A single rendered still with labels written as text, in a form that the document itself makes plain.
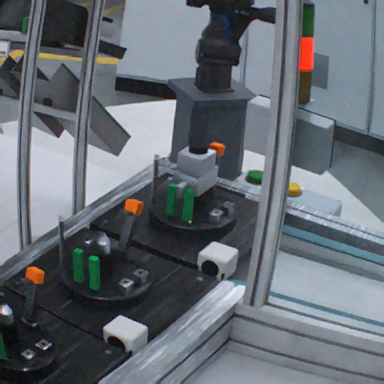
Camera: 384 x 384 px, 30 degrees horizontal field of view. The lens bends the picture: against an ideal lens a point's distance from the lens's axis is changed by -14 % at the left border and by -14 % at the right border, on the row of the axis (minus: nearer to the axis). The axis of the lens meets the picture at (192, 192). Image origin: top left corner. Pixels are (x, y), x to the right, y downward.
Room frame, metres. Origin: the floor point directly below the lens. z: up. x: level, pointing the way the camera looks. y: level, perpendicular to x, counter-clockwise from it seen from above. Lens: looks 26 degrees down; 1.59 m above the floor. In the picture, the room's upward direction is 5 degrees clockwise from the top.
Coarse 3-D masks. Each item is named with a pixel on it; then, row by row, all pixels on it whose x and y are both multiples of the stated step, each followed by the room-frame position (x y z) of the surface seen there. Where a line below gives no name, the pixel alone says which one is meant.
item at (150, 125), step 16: (112, 112) 1.89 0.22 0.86; (128, 112) 1.89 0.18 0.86; (144, 112) 1.90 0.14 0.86; (160, 112) 1.91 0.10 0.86; (16, 128) 1.75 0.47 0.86; (32, 128) 1.76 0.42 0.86; (128, 128) 1.78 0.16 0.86; (144, 128) 1.79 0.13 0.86; (160, 128) 1.80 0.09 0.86; (48, 144) 1.66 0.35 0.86; (64, 144) 1.66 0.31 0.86; (128, 144) 1.69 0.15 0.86; (144, 144) 1.69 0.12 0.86; (160, 144) 1.70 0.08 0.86; (96, 160) 1.59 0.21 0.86; (112, 160) 1.59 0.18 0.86; (128, 160) 1.60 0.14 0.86; (144, 160) 1.61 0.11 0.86; (256, 160) 1.66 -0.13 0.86; (128, 176) 1.52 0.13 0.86
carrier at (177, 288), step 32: (64, 256) 0.93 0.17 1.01; (96, 256) 0.89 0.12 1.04; (128, 256) 0.97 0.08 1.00; (64, 288) 0.89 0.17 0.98; (96, 288) 0.88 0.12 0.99; (128, 288) 0.89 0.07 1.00; (160, 288) 0.94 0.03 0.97; (192, 288) 0.95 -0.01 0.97; (64, 320) 0.82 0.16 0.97; (96, 320) 0.83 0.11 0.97; (128, 320) 0.82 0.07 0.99; (160, 320) 0.86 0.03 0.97; (128, 352) 0.77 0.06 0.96
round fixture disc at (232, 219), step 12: (156, 204) 1.16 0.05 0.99; (180, 204) 1.16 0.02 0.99; (204, 204) 1.17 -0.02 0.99; (216, 204) 1.18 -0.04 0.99; (156, 216) 1.12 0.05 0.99; (168, 216) 1.12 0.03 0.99; (180, 216) 1.12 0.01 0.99; (192, 216) 1.13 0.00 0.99; (204, 216) 1.13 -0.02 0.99; (228, 216) 1.14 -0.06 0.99; (156, 228) 1.11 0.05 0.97; (168, 228) 1.10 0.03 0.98; (180, 228) 1.09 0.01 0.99; (192, 228) 1.09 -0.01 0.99; (204, 228) 1.09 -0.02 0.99; (216, 228) 1.10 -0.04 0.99; (228, 228) 1.12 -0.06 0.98
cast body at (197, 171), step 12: (192, 144) 1.16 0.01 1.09; (204, 144) 1.16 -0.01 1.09; (180, 156) 1.14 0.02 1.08; (192, 156) 1.14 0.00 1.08; (204, 156) 1.14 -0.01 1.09; (180, 168) 1.14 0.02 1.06; (192, 168) 1.13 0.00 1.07; (204, 168) 1.13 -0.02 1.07; (216, 168) 1.17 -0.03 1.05; (180, 180) 1.14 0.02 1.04; (192, 180) 1.13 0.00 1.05; (204, 180) 1.14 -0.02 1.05; (216, 180) 1.17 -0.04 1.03; (180, 192) 1.11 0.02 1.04
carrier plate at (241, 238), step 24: (144, 192) 1.23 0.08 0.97; (120, 216) 1.14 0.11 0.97; (144, 216) 1.15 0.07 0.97; (240, 216) 1.18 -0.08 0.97; (144, 240) 1.07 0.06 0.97; (168, 240) 1.08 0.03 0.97; (192, 240) 1.09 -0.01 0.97; (216, 240) 1.09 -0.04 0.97; (240, 240) 1.10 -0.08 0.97; (192, 264) 1.02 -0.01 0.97; (240, 264) 1.05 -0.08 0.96
